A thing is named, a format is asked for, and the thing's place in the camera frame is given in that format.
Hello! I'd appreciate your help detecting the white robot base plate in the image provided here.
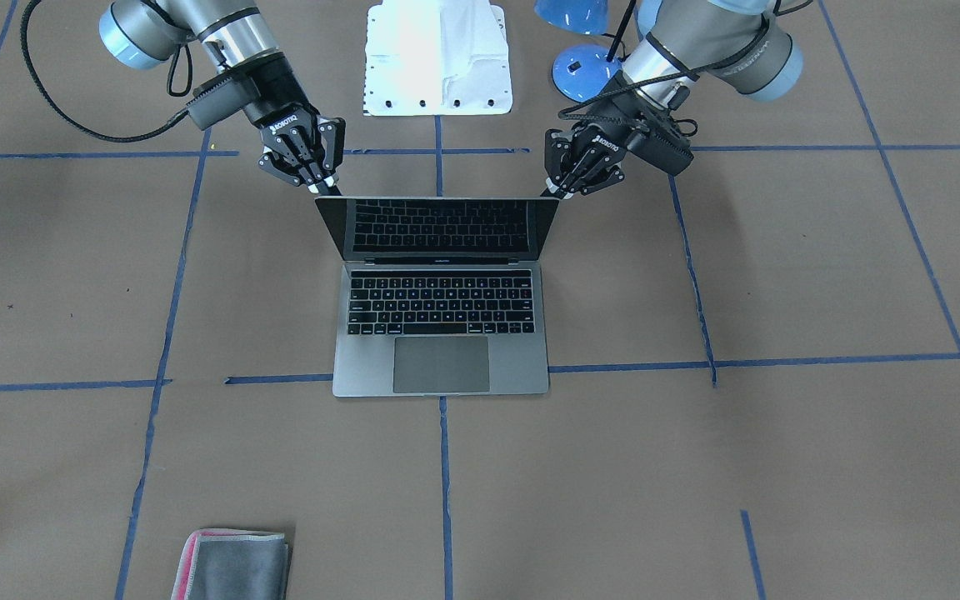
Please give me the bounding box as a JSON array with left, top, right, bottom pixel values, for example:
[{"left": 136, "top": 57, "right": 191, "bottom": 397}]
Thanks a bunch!
[{"left": 362, "top": 1, "right": 513, "bottom": 118}]

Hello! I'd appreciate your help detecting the blue desk lamp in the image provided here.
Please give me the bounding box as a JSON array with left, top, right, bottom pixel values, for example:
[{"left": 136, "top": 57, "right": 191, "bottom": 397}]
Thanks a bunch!
[{"left": 533, "top": 1, "right": 637, "bottom": 103}]

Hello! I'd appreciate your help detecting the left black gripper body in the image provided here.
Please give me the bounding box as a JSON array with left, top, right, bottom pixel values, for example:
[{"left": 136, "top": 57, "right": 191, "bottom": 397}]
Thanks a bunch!
[{"left": 567, "top": 71, "right": 693, "bottom": 176}]

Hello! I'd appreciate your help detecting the grey pink folded cloth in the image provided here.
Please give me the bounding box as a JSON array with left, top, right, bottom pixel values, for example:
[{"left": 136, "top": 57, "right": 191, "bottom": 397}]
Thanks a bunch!
[{"left": 170, "top": 528, "right": 290, "bottom": 599}]

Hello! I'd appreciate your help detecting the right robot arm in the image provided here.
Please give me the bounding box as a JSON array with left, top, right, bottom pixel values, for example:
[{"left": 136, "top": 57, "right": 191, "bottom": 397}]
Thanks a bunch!
[{"left": 99, "top": 1, "right": 346, "bottom": 195}]

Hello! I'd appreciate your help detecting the grey laptop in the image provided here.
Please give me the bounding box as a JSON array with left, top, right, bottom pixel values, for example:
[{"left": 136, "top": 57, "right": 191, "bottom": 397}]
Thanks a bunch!
[{"left": 315, "top": 195, "right": 559, "bottom": 398}]

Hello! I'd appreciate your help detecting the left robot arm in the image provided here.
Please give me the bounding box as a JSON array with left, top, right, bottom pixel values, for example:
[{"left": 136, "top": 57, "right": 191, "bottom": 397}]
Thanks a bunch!
[{"left": 544, "top": 1, "right": 804, "bottom": 200}]

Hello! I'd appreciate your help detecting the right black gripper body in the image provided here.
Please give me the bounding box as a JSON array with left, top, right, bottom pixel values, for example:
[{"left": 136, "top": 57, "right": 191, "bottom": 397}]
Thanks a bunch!
[{"left": 187, "top": 54, "right": 323, "bottom": 148}]

